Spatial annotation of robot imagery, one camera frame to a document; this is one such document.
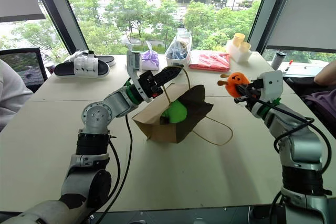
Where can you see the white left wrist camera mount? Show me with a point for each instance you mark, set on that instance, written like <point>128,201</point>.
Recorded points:
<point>132,60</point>

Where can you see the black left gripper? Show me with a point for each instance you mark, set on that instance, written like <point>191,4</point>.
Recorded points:
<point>148,85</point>

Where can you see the clear bag with blue items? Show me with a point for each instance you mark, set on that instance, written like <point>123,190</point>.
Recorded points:
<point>178,51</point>

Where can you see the orange pumpkin plush toy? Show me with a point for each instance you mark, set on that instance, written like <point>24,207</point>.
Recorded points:
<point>233,82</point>

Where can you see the yellow paper cup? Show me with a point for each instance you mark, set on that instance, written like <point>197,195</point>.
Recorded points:
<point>239,39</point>
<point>246,46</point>

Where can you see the green plush toy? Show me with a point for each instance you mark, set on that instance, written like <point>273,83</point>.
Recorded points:
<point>174,112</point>

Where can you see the black mesh office chair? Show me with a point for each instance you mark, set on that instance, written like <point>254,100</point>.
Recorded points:
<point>23,69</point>

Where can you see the black white slipper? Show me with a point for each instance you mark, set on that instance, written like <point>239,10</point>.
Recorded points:
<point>84,68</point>
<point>106,59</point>

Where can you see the person in white top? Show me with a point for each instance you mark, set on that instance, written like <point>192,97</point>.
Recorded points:
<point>11,98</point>

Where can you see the white plastic cup holder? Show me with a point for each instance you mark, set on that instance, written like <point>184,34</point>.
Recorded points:
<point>237,54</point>

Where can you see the person in purple clothing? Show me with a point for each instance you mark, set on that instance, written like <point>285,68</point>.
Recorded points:
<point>324,100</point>

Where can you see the brown paper bag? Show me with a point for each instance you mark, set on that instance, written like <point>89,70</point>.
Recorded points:
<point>155,119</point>

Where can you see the purple cloth pouch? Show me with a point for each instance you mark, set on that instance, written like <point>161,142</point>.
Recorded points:
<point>150,60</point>

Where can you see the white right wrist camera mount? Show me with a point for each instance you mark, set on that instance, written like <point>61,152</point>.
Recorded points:
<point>272,83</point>

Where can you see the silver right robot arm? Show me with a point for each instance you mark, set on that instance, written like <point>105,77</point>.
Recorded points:
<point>299,140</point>

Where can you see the dark red drink can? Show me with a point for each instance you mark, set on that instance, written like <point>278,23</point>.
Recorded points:
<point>50,68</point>

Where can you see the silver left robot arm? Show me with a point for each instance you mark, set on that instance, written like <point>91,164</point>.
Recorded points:
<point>95,115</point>

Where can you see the red plastic bag stack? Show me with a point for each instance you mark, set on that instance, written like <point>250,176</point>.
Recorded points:
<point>210,61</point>

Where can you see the red pen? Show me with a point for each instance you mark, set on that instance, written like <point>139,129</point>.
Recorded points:
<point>290,63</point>

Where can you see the silver tumbler with black lid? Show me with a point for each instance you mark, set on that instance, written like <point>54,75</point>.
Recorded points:
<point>278,60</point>

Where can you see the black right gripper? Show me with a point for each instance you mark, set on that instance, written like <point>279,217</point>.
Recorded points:
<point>255,90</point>

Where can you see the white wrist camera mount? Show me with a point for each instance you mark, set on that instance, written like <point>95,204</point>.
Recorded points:
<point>132,60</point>
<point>272,83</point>

